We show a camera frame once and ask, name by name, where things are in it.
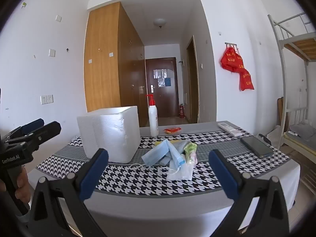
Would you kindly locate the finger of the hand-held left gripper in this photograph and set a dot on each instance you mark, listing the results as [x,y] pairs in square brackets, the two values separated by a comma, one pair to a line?
[32,126]
[49,130]

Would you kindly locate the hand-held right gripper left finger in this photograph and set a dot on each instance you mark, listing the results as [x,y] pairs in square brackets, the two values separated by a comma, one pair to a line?
[93,175]

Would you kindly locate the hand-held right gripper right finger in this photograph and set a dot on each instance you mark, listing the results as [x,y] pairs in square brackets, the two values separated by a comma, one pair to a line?
[222,170]

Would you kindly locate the white foam box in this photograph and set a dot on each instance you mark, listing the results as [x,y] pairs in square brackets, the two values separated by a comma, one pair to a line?
[108,138]

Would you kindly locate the grey sock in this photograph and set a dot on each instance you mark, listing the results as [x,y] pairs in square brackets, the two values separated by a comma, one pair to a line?
[180,145]

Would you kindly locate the yellow foam net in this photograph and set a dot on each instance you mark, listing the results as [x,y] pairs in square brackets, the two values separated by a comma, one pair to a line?
[161,143]

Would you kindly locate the person's left hand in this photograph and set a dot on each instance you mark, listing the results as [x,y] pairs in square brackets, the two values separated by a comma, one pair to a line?
[22,182]

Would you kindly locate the green pink packet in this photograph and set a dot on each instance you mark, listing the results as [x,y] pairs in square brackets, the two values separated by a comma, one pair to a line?
[190,151]

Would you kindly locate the black flat box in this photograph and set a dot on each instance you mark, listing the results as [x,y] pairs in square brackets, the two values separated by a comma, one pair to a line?
[256,147]

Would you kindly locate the white remote control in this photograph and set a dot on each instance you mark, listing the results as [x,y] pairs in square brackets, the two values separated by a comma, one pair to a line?
[229,128]

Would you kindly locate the small black object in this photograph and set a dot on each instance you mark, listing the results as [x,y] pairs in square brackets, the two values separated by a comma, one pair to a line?
[264,138]

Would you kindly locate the houndstooth tablecloth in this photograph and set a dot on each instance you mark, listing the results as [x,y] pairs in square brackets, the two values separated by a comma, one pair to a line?
[148,177]

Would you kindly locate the white plastic bag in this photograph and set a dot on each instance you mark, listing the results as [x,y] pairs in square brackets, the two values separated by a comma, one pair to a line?
[274,135]

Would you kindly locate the red snack packet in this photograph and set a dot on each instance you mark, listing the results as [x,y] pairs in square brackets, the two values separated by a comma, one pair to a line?
[172,130]

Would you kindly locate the red fire extinguisher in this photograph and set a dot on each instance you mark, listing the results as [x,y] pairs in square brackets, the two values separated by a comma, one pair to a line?
[181,111]

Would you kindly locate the white red pump bottle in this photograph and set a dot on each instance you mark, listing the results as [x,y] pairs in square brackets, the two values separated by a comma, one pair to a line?
[153,121]

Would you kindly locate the grey mattress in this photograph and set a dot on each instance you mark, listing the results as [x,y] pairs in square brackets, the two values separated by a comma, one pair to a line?
[298,144]

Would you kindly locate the brown wooden board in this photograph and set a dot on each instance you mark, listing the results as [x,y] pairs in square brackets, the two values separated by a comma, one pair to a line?
[280,113]

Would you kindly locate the grey pillow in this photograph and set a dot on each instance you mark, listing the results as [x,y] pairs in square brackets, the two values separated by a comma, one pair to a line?
[301,131]

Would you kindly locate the dark brown entrance door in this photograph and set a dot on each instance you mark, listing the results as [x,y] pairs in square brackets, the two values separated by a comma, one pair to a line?
[170,96]

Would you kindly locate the light wooden side door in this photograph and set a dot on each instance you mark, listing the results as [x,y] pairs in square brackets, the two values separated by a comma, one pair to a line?
[193,84]

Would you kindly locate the red printed bag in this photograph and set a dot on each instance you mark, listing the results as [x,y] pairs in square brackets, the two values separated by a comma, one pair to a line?
[230,59]
[246,80]

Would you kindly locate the wooden wardrobe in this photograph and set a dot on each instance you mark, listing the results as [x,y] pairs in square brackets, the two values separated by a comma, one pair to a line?
[103,54]

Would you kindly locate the blue door notice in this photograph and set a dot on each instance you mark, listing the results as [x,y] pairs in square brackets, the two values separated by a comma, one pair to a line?
[167,82]

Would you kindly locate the white door notice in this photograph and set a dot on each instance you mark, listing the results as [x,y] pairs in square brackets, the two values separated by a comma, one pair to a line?
[160,74]

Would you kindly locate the white metal bunk bed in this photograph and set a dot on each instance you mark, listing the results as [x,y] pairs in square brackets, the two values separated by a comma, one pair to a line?
[279,44]

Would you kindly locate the round ceiling lamp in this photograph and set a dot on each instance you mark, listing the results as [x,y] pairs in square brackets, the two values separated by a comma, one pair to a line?
[160,22]

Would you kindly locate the metal wall hook rack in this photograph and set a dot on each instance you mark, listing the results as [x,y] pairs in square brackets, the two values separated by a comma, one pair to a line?
[231,44]

